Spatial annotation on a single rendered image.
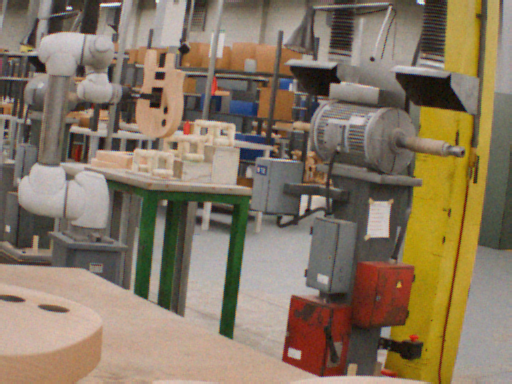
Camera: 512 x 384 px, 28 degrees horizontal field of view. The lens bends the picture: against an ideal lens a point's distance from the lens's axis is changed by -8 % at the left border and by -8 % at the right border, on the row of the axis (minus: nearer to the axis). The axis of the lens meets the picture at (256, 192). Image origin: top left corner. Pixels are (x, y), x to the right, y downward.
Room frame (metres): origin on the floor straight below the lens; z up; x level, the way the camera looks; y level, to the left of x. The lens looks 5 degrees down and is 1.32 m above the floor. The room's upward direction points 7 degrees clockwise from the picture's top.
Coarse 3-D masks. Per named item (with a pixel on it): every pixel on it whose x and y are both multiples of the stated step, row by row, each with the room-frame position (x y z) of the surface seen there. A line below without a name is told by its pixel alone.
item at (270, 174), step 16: (256, 160) 4.11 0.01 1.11; (272, 160) 4.04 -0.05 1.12; (288, 160) 4.14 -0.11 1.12; (256, 176) 4.10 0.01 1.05; (272, 176) 4.04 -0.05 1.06; (288, 176) 4.09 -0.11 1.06; (256, 192) 4.09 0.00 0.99; (272, 192) 4.05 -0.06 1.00; (256, 208) 4.08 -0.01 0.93; (272, 208) 4.06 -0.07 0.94; (288, 208) 4.10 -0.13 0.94; (320, 208) 4.06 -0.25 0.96; (288, 224) 4.12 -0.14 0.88
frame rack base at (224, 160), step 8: (192, 144) 5.14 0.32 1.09; (208, 144) 5.14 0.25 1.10; (192, 152) 5.14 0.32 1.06; (208, 152) 5.03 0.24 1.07; (216, 152) 5.01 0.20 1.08; (224, 152) 5.03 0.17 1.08; (232, 152) 5.06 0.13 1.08; (208, 160) 5.02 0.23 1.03; (216, 160) 5.01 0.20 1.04; (224, 160) 5.04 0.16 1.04; (232, 160) 5.06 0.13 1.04; (216, 168) 5.01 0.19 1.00; (224, 168) 5.04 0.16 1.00; (232, 168) 5.07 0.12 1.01; (216, 176) 5.02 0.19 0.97; (224, 176) 5.04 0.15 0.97; (232, 176) 5.07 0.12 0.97; (224, 184) 5.04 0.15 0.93; (232, 184) 5.07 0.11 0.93
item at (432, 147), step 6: (414, 138) 3.92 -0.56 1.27; (420, 138) 3.91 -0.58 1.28; (408, 144) 3.93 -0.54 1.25; (414, 144) 3.91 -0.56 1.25; (420, 144) 3.88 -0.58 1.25; (426, 144) 3.86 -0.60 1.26; (432, 144) 3.84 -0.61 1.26; (438, 144) 3.81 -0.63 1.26; (414, 150) 3.92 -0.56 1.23; (420, 150) 3.89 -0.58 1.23; (426, 150) 3.86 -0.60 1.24; (432, 150) 3.83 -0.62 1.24; (438, 150) 3.81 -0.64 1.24; (444, 156) 3.81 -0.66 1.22
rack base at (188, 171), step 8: (160, 160) 5.06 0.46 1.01; (176, 160) 4.95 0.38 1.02; (160, 168) 5.05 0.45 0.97; (176, 168) 4.94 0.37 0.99; (184, 168) 4.91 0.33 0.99; (192, 168) 4.93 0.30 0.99; (200, 168) 4.96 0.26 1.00; (208, 168) 4.99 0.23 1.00; (176, 176) 4.93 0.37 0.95; (184, 176) 4.91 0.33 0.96; (192, 176) 4.94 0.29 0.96; (200, 176) 4.96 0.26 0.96; (208, 176) 4.99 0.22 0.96
